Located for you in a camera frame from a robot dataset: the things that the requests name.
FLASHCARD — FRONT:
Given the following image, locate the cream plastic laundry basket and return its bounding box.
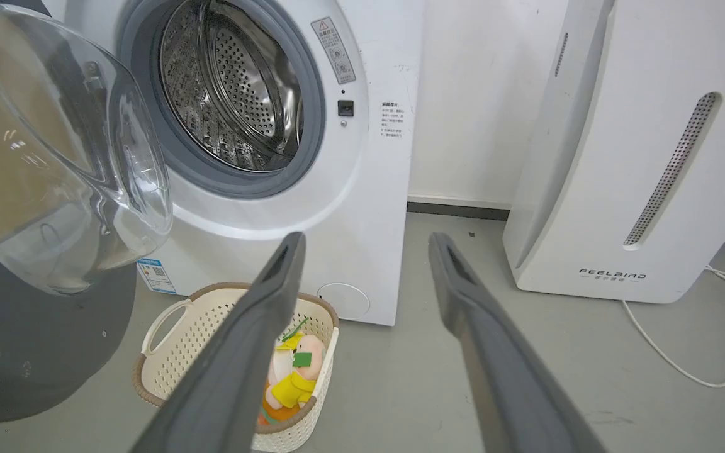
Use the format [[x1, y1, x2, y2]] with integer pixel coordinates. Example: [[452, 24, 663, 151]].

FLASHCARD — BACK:
[[133, 282, 340, 453]]

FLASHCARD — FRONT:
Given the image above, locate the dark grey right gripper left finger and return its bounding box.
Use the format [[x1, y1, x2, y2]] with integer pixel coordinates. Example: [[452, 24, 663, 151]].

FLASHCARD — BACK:
[[130, 232, 307, 453]]

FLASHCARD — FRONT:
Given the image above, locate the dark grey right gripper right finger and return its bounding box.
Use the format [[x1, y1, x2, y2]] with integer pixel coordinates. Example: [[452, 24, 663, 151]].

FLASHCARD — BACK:
[[428, 232, 607, 453]]

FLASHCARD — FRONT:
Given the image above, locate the white power cable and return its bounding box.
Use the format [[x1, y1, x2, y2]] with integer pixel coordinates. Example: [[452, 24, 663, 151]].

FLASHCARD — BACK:
[[621, 218, 725, 388]]

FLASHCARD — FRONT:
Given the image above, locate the plush doll with yellow clothes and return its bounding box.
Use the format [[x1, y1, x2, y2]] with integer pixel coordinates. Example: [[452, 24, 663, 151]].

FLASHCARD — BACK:
[[258, 318, 327, 426]]

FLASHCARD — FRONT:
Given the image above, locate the white air purifier appliance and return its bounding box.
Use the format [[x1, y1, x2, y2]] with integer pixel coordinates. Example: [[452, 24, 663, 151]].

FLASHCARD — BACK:
[[503, 0, 725, 304]]

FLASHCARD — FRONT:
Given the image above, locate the washing machine door glass bowl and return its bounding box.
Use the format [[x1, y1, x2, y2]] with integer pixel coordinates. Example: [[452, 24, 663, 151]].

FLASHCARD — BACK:
[[0, 0, 174, 423]]

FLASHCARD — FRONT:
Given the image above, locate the white front-load washing machine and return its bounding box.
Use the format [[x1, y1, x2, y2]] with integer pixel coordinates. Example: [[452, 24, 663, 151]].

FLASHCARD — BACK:
[[42, 0, 426, 327]]

